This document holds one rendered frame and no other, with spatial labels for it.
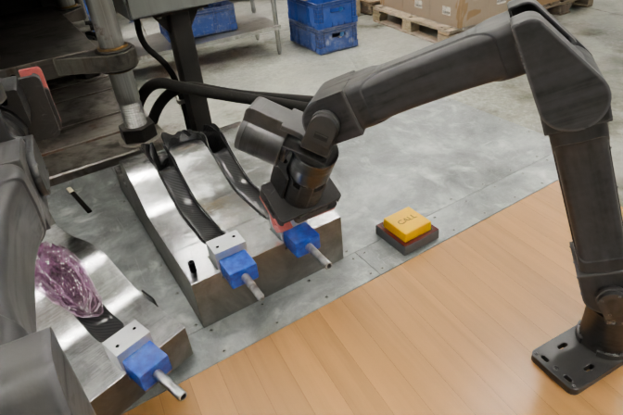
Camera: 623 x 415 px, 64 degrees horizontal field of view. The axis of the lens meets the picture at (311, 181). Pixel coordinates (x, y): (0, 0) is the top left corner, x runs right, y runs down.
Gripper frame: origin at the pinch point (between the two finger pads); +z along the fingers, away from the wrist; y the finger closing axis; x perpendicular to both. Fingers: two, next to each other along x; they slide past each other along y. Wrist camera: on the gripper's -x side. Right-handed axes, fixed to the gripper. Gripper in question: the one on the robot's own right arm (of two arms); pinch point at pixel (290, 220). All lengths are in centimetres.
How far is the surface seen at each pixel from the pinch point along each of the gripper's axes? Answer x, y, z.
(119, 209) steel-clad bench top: -29.1, 20.1, 30.0
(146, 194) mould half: -20.5, 16.1, 12.6
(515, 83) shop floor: -83, -258, 154
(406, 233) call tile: 9.6, -18.0, 2.8
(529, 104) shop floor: -59, -237, 140
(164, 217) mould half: -14.4, 15.3, 11.6
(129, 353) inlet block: 7.8, 28.5, -0.1
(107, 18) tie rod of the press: -73, 6, 19
